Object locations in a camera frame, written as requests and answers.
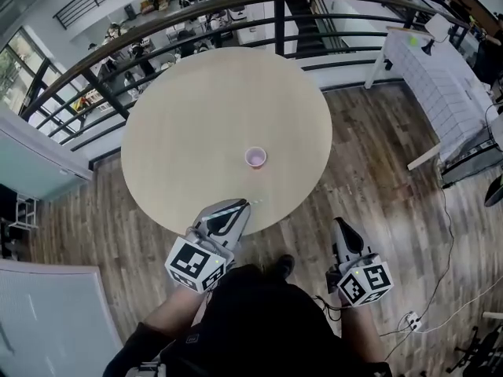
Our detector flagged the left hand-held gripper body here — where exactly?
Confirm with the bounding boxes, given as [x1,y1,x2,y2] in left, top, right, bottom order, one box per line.
[164,225,237,295]

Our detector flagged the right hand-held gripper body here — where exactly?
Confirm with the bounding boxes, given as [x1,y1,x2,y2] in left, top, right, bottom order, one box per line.
[325,245,395,309]

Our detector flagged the pink cup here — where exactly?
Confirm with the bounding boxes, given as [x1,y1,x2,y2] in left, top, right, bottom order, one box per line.
[244,146,268,170]

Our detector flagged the person's left forearm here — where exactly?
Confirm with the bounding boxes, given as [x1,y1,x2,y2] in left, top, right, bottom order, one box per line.
[141,284,210,343]

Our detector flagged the person's right forearm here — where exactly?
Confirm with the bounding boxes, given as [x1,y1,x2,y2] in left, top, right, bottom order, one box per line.
[339,298,385,366]

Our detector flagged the person's black shoe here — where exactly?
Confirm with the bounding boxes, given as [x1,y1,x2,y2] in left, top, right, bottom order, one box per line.
[274,254,296,280]

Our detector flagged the person's black clothing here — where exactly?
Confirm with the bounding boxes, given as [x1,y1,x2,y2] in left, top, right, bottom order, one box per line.
[102,263,394,377]

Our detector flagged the grey equipment case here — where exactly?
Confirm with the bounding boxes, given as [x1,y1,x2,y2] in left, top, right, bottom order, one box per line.
[439,134,501,189]

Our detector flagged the black office chair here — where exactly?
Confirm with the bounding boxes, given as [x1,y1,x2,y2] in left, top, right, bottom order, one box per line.
[483,172,503,208]

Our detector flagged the white board panel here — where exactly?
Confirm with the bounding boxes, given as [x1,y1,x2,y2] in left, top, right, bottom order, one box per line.
[0,258,125,377]

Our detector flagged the white table with checked cloth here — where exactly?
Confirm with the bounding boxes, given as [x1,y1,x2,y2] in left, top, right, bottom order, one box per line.
[364,24,497,171]

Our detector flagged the black metal rack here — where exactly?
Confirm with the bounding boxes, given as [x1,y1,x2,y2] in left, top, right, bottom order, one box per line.
[0,184,41,260]

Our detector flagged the frosted glass partition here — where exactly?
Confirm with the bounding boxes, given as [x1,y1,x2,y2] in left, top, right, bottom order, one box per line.
[0,106,94,203]

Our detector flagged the black metal railing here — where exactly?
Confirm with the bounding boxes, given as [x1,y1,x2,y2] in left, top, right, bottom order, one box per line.
[18,0,472,163]

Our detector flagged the white desk lamp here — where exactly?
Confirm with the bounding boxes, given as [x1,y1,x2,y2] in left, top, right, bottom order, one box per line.
[420,13,452,57]

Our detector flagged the black cable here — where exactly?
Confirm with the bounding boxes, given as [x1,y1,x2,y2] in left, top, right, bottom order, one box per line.
[383,104,503,363]

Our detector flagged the white cable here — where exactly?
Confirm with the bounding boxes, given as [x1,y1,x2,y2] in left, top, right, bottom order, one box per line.
[377,284,503,339]

